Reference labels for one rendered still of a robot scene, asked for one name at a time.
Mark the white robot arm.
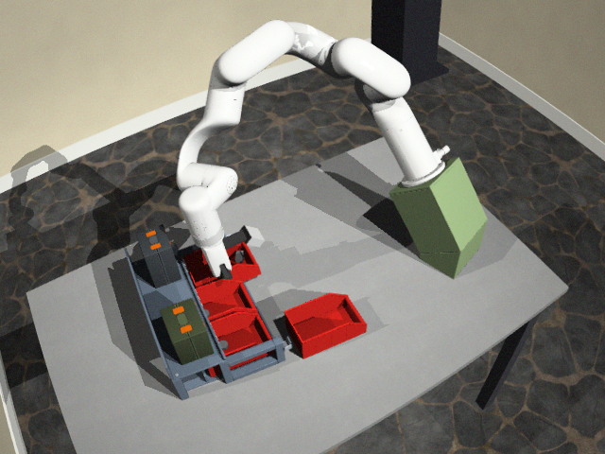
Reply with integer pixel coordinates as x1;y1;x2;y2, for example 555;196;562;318
177;20;450;247

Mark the olive green case with orange latches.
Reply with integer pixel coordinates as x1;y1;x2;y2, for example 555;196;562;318
160;298;214;365

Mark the red bin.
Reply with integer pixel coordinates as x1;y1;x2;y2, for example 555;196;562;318
208;312;274;377
183;242;259;288
285;293;365;358
196;279;257;322

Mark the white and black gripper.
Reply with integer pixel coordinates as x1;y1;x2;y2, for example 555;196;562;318
195;234;233;280

